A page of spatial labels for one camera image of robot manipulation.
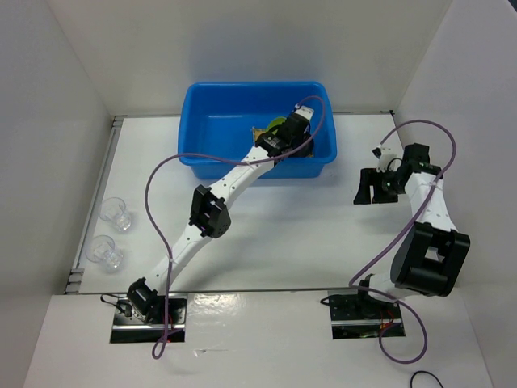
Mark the woven bamboo mat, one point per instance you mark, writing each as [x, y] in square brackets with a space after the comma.
[258, 135]

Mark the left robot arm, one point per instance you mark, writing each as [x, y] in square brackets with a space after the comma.
[209, 214]

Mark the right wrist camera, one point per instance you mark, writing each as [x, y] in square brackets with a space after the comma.
[385, 158]

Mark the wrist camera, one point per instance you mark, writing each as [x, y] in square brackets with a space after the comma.
[304, 111]
[385, 158]

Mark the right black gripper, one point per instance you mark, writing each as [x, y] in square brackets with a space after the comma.
[368, 177]

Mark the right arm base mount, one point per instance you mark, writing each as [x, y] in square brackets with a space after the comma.
[356, 315]

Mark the black plate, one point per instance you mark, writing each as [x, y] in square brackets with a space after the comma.
[305, 151]

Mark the green plastic plate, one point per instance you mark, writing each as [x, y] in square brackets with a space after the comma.
[275, 122]

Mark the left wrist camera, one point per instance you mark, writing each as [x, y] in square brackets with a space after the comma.
[304, 111]

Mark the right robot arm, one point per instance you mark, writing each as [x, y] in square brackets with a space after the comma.
[431, 251]

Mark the blue plastic bin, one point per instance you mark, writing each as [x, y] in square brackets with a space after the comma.
[218, 121]

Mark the clear glass cup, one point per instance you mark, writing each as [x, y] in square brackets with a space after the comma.
[104, 251]
[114, 211]

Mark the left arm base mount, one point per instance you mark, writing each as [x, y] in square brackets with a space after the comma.
[129, 326]

